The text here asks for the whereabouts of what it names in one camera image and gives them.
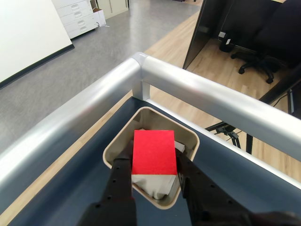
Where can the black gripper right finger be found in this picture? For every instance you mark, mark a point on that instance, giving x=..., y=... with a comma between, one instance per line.
x=207, y=195

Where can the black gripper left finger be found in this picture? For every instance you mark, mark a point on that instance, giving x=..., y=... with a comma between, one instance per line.
x=117, y=183

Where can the red cube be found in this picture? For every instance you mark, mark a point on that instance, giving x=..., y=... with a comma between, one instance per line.
x=154, y=153

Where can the beige box with rounded corners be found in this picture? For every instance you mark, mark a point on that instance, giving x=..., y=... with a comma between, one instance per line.
x=122, y=139

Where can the dark blue table mat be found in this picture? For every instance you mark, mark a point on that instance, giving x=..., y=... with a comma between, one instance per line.
x=223, y=179

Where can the white crumpled cloth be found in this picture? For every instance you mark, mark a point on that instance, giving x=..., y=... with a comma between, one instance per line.
x=155, y=186

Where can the black tripod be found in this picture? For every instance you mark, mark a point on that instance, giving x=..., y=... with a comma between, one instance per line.
x=229, y=133

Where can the dark desk side panel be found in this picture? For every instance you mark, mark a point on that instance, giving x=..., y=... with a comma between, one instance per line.
x=200, y=30

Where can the black office chair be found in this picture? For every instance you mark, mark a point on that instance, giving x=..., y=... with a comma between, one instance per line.
x=265, y=35

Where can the white drawer cabinet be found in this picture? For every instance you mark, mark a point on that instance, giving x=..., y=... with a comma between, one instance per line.
x=75, y=16

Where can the beige cabinet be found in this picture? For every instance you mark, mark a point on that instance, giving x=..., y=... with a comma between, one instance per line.
x=117, y=7

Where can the silver metal rail frame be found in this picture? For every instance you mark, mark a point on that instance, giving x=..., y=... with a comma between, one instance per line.
x=188, y=80

